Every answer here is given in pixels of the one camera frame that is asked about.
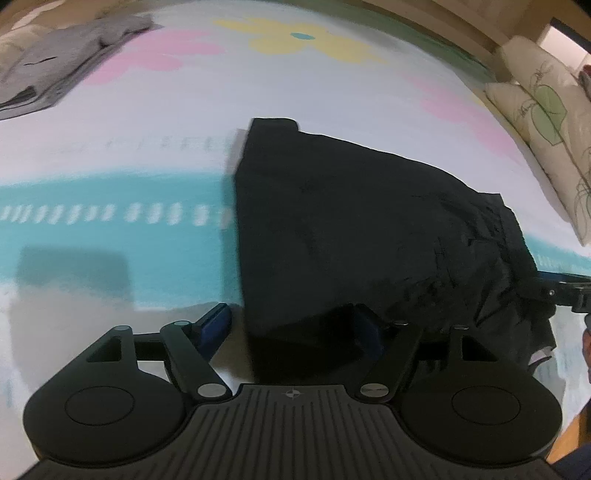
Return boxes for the lit bedside niche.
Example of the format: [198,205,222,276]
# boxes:
[538,17,591,75]

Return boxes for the person's dark blue clothing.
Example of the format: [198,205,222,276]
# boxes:
[551,442,591,480]

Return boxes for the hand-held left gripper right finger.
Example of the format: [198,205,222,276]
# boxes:
[352,304,507,403]

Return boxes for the cream leaf-print pillow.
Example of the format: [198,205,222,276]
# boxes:
[484,34,591,246]

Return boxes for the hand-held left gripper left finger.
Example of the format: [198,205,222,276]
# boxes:
[84,303,233,403]

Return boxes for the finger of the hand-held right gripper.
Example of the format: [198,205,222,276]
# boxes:
[519,271,591,315]

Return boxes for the black pants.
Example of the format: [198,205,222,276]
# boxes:
[233,117,557,384]

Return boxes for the flower print bed sheet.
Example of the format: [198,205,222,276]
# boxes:
[0,0,591,472]

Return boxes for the folded grey garment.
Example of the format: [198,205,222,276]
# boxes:
[0,14,154,121]

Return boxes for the beige wooden headboard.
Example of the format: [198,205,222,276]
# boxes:
[360,0,548,61]

